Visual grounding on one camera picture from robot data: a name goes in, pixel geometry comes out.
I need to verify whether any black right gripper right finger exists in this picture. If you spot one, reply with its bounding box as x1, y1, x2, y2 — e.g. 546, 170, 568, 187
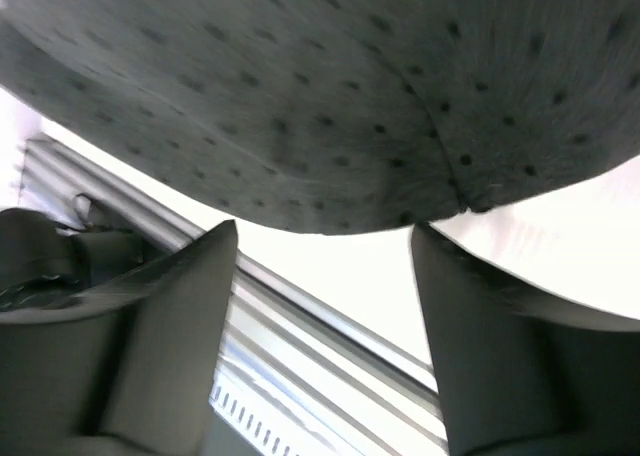
411, 223, 639, 455

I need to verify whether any white slotted cable duct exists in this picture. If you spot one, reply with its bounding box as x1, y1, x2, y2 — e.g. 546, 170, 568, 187
209, 381, 298, 456

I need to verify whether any grey polka dot skirt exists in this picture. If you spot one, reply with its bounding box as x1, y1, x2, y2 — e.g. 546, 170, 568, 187
1, 0, 639, 235

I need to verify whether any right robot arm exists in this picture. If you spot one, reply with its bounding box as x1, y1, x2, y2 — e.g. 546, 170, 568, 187
1, 208, 639, 455

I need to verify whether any aluminium mounting rail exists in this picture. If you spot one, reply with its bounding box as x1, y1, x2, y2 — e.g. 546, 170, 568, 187
22, 136, 448, 455

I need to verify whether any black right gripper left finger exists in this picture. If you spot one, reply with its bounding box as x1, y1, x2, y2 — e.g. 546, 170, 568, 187
1, 220, 238, 455

